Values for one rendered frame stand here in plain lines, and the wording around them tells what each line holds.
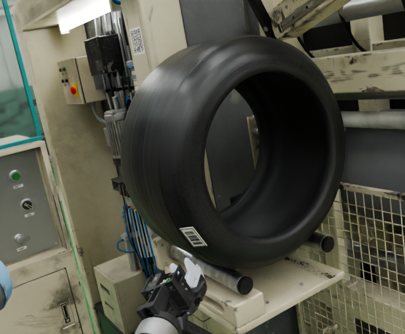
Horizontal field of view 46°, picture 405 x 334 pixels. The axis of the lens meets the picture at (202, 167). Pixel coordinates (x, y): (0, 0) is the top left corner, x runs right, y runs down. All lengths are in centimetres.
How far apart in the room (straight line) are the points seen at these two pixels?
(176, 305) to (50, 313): 87
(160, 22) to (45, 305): 96
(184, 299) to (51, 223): 88
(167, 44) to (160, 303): 80
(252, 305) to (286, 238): 18
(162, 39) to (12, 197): 69
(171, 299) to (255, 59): 56
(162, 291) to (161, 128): 35
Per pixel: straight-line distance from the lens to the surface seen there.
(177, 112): 103
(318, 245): 133
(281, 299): 129
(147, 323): 84
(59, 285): 170
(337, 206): 181
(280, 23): 152
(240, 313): 119
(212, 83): 105
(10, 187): 163
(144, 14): 140
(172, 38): 143
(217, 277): 123
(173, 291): 89
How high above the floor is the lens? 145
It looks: 13 degrees down
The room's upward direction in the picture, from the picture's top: 10 degrees counter-clockwise
